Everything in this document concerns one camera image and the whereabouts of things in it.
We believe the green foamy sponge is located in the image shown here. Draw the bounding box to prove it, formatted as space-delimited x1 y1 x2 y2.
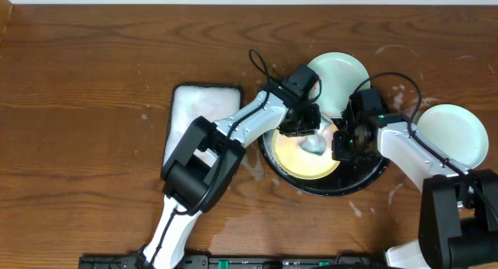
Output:
299 132 327 155

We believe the yellow plate with red stain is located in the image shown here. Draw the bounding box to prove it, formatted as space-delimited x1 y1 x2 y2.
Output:
272 116 340 180

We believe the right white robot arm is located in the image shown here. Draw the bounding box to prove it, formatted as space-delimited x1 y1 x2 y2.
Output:
331 114 497 268

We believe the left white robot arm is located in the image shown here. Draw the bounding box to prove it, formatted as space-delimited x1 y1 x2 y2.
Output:
141 85 319 268

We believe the round black tray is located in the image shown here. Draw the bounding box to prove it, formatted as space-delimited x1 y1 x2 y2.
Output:
258 129 389 196

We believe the black tray of soap foam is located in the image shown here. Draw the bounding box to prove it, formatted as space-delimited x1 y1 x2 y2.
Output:
163 85 242 164

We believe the pale green plate red stain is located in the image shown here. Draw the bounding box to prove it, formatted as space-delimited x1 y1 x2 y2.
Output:
307 52 370 119

